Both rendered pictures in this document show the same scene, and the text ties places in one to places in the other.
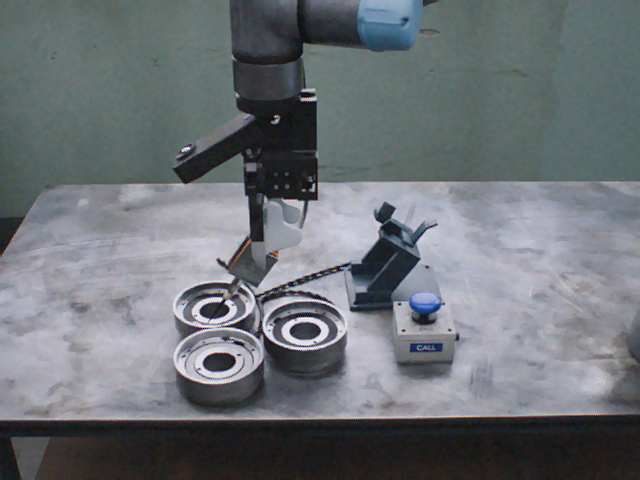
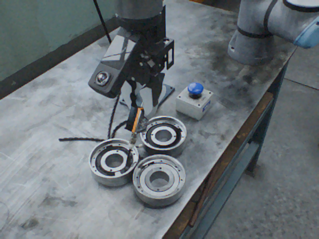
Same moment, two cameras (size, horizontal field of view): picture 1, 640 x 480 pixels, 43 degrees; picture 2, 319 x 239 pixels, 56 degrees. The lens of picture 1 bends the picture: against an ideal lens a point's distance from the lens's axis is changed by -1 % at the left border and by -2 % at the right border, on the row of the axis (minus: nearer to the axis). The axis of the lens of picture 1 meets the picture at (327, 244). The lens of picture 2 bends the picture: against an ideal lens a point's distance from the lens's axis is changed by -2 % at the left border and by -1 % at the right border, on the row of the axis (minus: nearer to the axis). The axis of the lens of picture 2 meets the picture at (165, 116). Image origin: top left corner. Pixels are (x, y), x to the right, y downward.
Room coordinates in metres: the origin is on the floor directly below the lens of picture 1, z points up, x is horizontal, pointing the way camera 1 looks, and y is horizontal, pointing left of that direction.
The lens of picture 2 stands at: (0.55, 0.40, 1.34)
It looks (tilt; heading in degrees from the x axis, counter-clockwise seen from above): 44 degrees down; 306
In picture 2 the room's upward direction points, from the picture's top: 1 degrees counter-clockwise
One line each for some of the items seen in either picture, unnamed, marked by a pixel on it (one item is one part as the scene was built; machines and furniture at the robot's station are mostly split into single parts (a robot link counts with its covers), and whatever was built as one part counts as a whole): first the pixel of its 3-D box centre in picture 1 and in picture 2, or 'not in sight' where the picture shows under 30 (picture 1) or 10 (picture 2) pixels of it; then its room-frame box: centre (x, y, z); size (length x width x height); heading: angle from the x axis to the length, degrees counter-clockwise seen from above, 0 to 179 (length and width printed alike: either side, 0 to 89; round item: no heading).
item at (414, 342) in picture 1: (427, 330); (195, 99); (0.84, -0.13, 0.82); 0.08 x 0.07 x 0.05; 91
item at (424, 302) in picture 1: (424, 313); (195, 93); (0.84, -0.12, 0.85); 0.04 x 0.04 x 0.05
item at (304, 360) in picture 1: (305, 336); (163, 137); (0.83, 0.03, 0.82); 0.10 x 0.10 x 0.04
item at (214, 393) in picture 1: (219, 367); (159, 181); (0.77, 0.13, 0.82); 0.10 x 0.10 x 0.04
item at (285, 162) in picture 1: (277, 144); (143, 44); (0.85, 0.06, 1.07); 0.09 x 0.08 x 0.12; 94
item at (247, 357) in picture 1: (219, 368); (159, 181); (0.77, 0.13, 0.82); 0.08 x 0.08 x 0.02
